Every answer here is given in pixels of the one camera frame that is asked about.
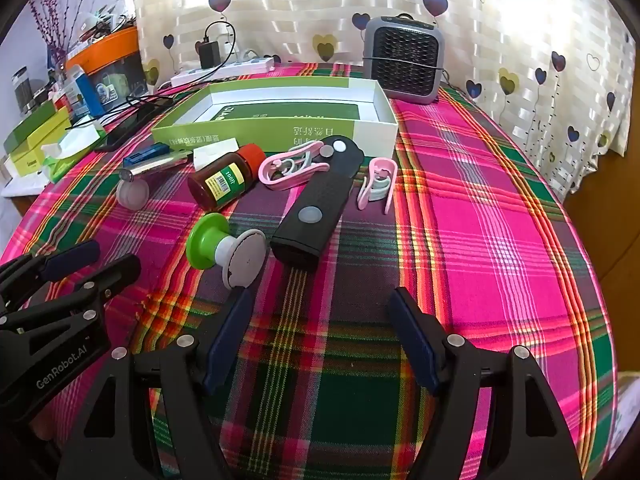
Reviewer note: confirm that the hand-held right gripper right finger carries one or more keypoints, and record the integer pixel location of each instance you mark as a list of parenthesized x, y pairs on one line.
[(412, 342)]

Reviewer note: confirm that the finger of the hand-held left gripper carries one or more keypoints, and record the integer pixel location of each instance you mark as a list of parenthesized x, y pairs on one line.
[(70, 257), (115, 272)]

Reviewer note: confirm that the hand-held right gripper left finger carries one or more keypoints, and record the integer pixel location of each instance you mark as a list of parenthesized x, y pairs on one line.
[(227, 345)]

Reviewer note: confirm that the silver tube with white cap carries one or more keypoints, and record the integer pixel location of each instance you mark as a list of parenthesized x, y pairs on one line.
[(150, 170)]

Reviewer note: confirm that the small blue stick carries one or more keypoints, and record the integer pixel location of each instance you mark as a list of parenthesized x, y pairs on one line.
[(145, 154)]

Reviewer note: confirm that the black textured one-button case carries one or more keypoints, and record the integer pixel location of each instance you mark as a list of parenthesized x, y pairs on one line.
[(300, 240)]

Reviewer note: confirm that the brown bottle with red cap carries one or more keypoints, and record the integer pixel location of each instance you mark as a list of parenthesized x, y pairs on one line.
[(220, 182)]

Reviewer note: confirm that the green and white cardboard box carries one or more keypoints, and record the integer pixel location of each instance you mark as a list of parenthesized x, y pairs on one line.
[(175, 135)]

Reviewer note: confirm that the small white box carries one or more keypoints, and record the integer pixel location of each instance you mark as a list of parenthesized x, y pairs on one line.
[(212, 152)]

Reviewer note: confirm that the pink clip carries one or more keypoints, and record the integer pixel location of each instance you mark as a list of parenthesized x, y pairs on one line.
[(267, 172), (382, 165)]

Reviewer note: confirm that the green tissue pack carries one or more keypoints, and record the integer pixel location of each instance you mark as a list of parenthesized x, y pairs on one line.
[(75, 155)]

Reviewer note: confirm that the yellow-green cardboard box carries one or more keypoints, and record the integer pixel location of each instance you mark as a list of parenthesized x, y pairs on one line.
[(40, 152)]

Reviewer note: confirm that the black phone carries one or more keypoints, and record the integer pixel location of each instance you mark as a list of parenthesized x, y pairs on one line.
[(120, 135)]

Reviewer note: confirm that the dark green cardboard box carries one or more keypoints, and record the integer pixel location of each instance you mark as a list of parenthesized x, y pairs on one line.
[(25, 132)]

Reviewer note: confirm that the pink green plaid tablecloth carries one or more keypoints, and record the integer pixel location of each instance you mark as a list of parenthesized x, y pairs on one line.
[(475, 210)]

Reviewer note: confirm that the blue carton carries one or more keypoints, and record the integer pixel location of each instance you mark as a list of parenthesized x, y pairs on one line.
[(90, 90)]

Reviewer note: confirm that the glass jar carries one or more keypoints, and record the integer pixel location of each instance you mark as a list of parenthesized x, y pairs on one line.
[(22, 90)]

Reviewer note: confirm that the purple flower branches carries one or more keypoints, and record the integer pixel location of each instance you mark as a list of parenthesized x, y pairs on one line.
[(59, 52)]

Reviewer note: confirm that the white power strip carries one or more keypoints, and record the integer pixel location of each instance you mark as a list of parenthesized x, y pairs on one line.
[(200, 76)]

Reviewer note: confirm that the orange tray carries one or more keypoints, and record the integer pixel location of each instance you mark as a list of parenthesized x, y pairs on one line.
[(110, 45)]

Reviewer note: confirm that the black power adapter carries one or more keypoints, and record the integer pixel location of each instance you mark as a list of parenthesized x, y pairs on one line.
[(209, 55)]

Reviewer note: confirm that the pile of assorted small items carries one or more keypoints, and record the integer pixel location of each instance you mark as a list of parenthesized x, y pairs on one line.
[(105, 22)]

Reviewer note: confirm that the grey space heater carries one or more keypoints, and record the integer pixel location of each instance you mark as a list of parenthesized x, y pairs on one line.
[(400, 60)]

